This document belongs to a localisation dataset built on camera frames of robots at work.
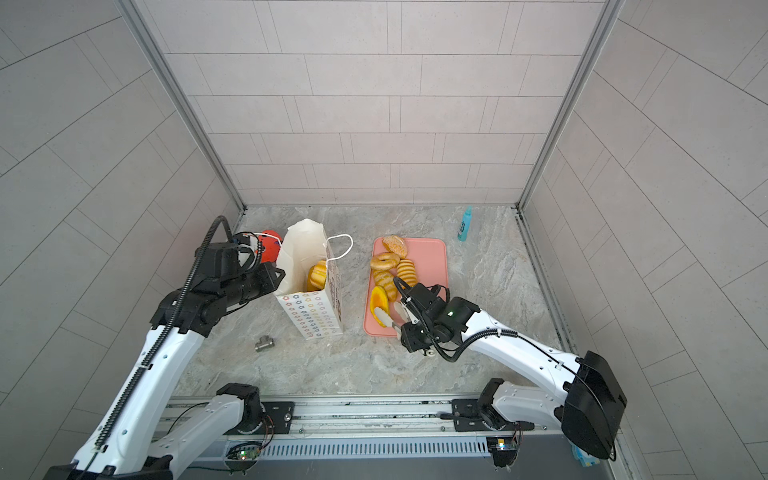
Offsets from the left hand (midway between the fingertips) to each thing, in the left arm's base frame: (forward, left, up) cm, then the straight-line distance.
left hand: (293, 268), depth 72 cm
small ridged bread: (+8, -21, -19) cm, 30 cm away
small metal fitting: (-11, +11, -21) cm, 26 cm away
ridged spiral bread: (+11, -28, -20) cm, 36 cm away
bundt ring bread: (+4, -3, -11) cm, 12 cm away
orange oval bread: (+2, -20, -20) cm, 28 cm away
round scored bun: (+21, -24, -19) cm, 37 cm away
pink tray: (+18, -34, -25) cm, 46 cm away
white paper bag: (-8, -5, -8) cm, 12 cm away
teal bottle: (+27, -48, -15) cm, 57 cm away
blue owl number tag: (-35, -67, -20) cm, 78 cm away
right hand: (-13, -28, -16) cm, 34 cm away
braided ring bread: (+14, -21, -19) cm, 32 cm away
